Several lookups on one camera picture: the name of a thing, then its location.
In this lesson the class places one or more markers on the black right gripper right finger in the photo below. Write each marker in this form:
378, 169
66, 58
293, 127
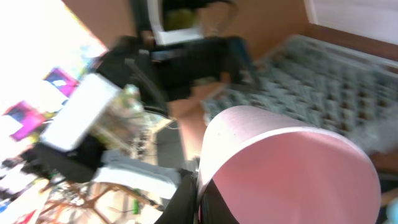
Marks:
213, 208

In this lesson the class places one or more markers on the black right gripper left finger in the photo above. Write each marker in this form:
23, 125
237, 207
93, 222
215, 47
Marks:
181, 207

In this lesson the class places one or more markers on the blue plastic cup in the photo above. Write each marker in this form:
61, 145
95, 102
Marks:
392, 212

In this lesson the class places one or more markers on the pink plastic cup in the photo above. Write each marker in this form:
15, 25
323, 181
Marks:
270, 168

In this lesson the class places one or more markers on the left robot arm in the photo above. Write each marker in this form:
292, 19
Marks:
171, 53

